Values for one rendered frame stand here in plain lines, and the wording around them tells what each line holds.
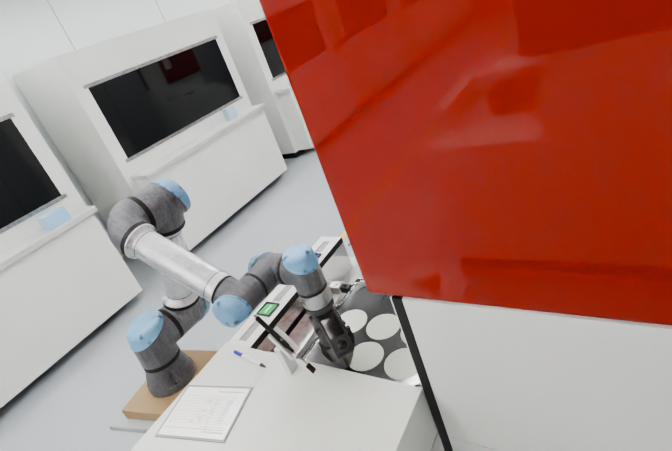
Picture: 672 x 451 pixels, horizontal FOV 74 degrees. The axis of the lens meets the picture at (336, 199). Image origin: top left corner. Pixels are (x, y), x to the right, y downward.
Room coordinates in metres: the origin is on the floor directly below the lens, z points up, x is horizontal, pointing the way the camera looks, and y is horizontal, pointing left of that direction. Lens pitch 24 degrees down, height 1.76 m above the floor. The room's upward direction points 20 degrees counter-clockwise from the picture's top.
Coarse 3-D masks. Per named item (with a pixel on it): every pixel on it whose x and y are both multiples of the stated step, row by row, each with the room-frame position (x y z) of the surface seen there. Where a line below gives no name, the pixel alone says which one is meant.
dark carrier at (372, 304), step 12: (360, 288) 1.19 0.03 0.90; (348, 300) 1.15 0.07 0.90; (360, 300) 1.13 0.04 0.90; (372, 300) 1.11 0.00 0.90; (384, 300) 1.09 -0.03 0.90; (372, 312) 1.06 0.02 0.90; (384, 312) 1.04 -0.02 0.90; (360, 336) 0.98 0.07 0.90; (396, 336) 0.93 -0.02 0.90; (384, 348) 0.91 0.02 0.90; (396, 348) 0.89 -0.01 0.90; (312, 360) 0.96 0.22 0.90; (324, 360) 0.94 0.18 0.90; (384, 360) 0.87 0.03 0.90; (360, 372) 0.86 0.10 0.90; (372, 372) 0.84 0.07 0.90; (384, 372) 0.83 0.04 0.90; (408, 384) 0.77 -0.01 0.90
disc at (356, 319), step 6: (348, 312) 1.10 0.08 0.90; (354, 312) 1.09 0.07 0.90; (360, 312) 1.08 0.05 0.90; (342, 318) 1.08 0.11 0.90; (348, 318) 1.07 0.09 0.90; (354, 318) 1.06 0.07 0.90; (360, 318) 1.05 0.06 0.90; (366, 318) 1.04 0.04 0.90; (348, 324) 1.05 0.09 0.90; (354, 324) 1.04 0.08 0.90; (360, 324) 1.03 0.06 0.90; (354, 330) 1.01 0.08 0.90
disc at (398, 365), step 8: (392, 352) 0.88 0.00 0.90; (400, 352) 0.87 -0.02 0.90; (408, 352) 0.86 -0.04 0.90; (392, 360) 0.86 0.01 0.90; (400, 360) 0.85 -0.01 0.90; (408, 360) 0.84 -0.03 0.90; (384, 368) 0.84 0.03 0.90; (392, 368) 0.83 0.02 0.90; (400, 368) 0.82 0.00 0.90; (408, 368) 0.82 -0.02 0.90; (392, 376) 0.81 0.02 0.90; (400, 376) 0.80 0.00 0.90; (408, 376) 0.79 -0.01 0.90
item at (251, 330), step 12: (324, 240) 1.47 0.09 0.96; (336, 240) 1.44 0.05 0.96; (324, 252) 1.39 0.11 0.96; (276, 288) 1.27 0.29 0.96; (288, 288) 1.25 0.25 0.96; (276, 300) 1.21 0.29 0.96; (288, 300) 1.18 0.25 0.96; (276, 312) 1.14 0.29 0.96; (252, 324) 1.13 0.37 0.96; (240, 336) 1.09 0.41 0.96; (252, 336) 1.07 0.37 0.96
